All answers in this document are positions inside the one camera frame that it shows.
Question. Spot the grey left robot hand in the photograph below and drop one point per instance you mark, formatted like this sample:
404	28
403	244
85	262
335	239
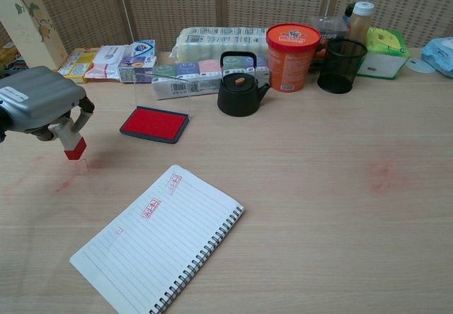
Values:
39	98

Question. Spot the white red-tipped stamp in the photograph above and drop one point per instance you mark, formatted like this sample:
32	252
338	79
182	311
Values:
72	144

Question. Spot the white spiral lined notebook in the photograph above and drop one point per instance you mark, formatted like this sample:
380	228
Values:
159	243

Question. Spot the yellow flat box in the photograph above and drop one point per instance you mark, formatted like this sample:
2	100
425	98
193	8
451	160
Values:
79	64

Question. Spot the gold foil package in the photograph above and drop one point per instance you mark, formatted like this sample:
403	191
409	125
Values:
6	54

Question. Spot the tall cream orange-topped box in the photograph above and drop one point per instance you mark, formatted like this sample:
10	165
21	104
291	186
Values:
24	27

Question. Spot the pink wet wipes pack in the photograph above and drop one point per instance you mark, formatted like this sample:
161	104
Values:
106	59

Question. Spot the small purple box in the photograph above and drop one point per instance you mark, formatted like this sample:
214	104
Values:
136	69

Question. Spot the blue white carton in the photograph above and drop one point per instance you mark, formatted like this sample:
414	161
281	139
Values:
143	48

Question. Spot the red ink pad clear lid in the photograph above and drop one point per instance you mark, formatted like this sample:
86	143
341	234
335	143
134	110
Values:
154	124

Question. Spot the colourful pocket tissue multipack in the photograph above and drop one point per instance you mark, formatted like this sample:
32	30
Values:
187	77

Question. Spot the woven folding screen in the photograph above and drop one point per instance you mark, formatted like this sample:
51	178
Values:
177	3

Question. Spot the large clear-wrapped tissue pack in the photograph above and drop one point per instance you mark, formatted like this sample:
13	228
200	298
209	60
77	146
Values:
219	41

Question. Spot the black teapot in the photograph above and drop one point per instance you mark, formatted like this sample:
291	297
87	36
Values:
239	98

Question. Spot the orange lidded tub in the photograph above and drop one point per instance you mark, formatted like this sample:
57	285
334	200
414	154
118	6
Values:
290	63

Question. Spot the black mesh pen cup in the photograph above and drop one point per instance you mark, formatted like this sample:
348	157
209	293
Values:
339	70

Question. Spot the white-capped brown bottle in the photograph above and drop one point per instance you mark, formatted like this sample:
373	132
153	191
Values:
360	24

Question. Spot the green tissue pack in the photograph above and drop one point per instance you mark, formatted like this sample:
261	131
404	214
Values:
384	52

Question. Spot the white round disc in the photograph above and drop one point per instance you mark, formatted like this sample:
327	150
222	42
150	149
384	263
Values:
419	65

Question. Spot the light blue wipes pack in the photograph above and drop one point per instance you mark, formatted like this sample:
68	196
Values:
440	54

